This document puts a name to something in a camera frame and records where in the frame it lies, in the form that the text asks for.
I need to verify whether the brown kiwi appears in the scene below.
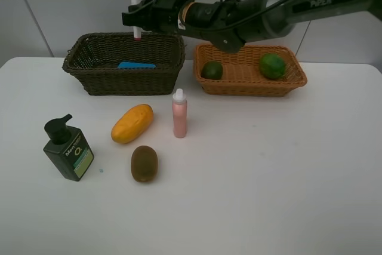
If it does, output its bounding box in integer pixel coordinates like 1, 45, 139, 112
131, 146, 159, 183

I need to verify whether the pink spray bottle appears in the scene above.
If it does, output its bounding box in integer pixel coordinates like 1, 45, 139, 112
172, 88, 187, 138

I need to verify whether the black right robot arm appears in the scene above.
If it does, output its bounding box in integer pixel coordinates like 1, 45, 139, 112
122, 0, 381, 54

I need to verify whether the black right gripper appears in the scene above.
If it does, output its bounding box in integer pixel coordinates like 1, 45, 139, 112
122, 0, 187, 36

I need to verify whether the dark brown wicker basket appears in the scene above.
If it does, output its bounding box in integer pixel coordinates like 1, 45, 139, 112
63, 32, 185, 96

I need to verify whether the orange wicker basket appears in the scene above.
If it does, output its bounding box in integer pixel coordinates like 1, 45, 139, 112
193, 44, 307, 97

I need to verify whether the dark green pump bottle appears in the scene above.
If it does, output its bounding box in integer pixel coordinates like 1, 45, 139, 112
43, 114, 94, 182

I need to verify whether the yellow mango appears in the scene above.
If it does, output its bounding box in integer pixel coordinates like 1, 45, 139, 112
111, 104, 154, 144

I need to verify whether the blue whiteboard eraser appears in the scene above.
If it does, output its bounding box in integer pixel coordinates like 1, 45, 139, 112
117, 62, 156, 69

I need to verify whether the green lime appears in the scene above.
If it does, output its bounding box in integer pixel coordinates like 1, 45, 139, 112
259, 54, 287, 80

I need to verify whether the dark green avocado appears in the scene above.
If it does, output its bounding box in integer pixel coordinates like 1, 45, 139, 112
201, 61, 223, 80

